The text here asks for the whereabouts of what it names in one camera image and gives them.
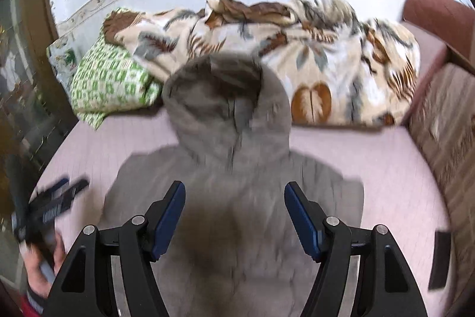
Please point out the wooden door with stained glass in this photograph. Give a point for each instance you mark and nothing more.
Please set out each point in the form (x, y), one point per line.
(22, 79)

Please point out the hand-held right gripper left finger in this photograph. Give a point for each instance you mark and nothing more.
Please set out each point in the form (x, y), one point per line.
(169, 216)

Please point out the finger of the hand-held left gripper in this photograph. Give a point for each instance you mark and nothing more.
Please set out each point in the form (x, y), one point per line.
(55, 187)
(76, 190)

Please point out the grey quilted hooded jacket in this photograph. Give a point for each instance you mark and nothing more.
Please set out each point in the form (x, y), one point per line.
(230, 138)

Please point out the green checkered pillow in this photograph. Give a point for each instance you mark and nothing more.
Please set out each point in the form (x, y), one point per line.
(107, 83)

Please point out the black smartphone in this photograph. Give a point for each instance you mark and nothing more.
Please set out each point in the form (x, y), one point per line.
(439, 259)

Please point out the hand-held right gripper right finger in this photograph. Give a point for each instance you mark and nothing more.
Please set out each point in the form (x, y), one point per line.
(302, 220)

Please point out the person's left hand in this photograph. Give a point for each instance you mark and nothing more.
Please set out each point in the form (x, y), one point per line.
(37, 276)

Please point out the floral plastic bag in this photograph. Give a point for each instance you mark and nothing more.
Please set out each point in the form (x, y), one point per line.
(63, 57)

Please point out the leaf print fleece blanket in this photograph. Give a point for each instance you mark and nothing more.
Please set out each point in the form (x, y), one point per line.
(334, 53)

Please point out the striped floral sofa cushion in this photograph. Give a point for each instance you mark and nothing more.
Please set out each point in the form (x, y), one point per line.
(445, 135)

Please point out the pink sofa bed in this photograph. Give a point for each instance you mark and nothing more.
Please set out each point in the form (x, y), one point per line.
(389, 172)

